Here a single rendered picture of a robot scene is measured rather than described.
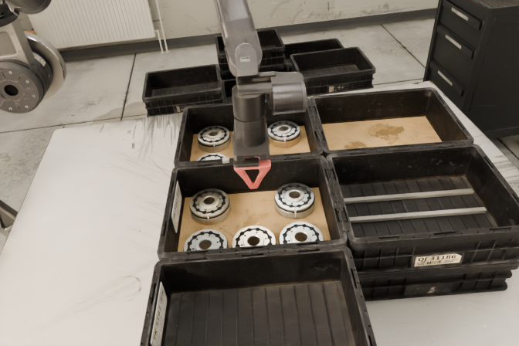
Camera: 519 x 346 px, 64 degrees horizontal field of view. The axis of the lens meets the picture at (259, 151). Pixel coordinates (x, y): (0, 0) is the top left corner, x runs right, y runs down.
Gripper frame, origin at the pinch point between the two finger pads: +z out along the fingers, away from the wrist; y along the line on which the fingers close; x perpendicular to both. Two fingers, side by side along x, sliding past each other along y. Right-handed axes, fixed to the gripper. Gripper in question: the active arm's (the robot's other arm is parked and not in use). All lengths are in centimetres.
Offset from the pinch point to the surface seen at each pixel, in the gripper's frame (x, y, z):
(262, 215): -2.0, 10.9, 23.7
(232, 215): 5.8, 11.7, 23.9
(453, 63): -112, 142, 51
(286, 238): -7.1, 0.2, 20.3
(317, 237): -14.2, -0.1, 20.3
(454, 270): -44, -8, 24
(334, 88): -44, 128, 55
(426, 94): -56, 50, 14
